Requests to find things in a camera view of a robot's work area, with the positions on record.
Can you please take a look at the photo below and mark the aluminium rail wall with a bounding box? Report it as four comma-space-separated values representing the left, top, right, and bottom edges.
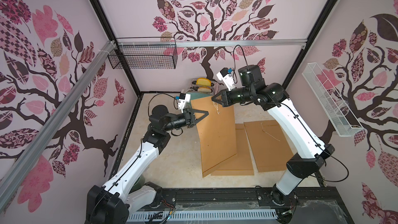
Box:
118, 39, 307, 48
1, 40, 116, 211

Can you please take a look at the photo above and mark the black wire basket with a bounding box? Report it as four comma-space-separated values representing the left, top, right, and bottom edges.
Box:
108, 36, 178, 69

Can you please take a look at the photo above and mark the mint green toaster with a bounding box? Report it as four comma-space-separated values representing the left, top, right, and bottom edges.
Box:
187, 78, 220, 99

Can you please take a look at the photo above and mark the front bread slice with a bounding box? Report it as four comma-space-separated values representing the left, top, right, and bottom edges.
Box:
198, 87, 212, 94

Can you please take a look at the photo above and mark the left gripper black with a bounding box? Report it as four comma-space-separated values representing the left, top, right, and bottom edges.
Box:
162, 108, 207, 132

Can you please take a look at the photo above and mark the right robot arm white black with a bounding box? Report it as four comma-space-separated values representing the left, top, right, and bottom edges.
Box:
211, 65, 335, 206

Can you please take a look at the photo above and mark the aluminium rail left wall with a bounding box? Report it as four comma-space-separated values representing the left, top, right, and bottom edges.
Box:
1, 40, 116, 211

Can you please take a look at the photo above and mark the aluminium rail back wall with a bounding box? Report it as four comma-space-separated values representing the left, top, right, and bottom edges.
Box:
118, 39, 307, 48

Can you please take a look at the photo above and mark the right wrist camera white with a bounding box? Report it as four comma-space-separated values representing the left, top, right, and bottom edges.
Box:
216, 67, 236, 91

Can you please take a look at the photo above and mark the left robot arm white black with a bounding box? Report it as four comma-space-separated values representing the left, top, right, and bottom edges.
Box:
85, 105, 209, 224

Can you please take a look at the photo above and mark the white slotted cable duct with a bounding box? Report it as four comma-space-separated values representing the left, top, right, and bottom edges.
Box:
127, 209, 278, 224

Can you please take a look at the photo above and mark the brown file bag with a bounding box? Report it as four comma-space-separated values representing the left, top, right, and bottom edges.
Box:
191, 96, 237, 177
244, 120, 293, 173
211, 124, 254, 176

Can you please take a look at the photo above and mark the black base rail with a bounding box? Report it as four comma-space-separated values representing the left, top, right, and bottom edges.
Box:
138, 186, 353, 224

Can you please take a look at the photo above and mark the white wire shelf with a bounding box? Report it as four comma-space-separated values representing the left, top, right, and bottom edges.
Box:
302, 62, 365, 137

